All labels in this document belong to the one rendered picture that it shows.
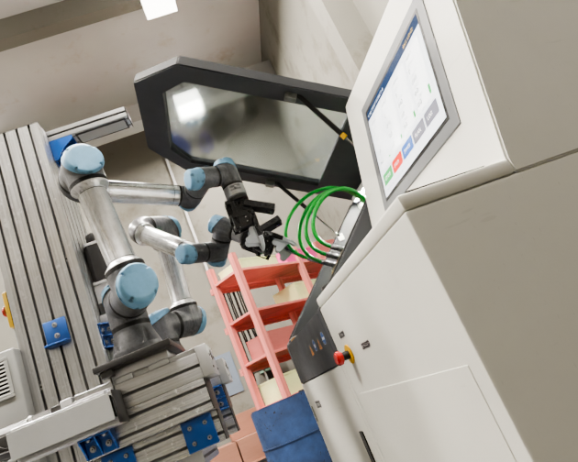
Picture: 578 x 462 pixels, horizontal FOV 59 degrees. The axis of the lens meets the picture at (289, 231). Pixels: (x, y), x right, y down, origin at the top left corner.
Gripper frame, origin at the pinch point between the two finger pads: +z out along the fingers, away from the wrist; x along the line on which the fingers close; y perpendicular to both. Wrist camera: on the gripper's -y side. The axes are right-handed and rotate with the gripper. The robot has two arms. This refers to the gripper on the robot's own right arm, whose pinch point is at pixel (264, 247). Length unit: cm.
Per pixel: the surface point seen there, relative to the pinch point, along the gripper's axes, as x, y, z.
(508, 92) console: 93, -33, 15
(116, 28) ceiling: -496, -25, -557
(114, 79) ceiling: -611, -1, -557
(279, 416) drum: -198, -8, 57
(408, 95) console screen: 67, -32, -4
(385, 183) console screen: 42, -29, 6
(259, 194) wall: -746, -194, -323
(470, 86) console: 90, -29, 10
